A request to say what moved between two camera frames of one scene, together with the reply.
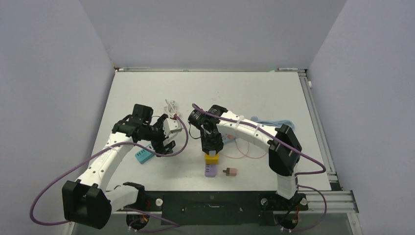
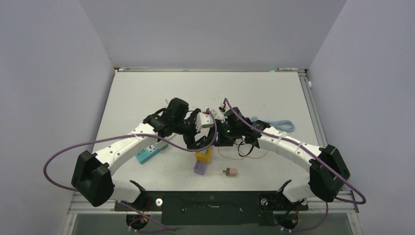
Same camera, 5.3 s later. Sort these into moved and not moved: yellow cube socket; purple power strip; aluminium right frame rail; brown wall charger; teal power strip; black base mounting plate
Moved: yellow cube socket; purple power strip
Not moved: teal power strip; aluminium right frame rail; brown wall charger; black base mounting plate
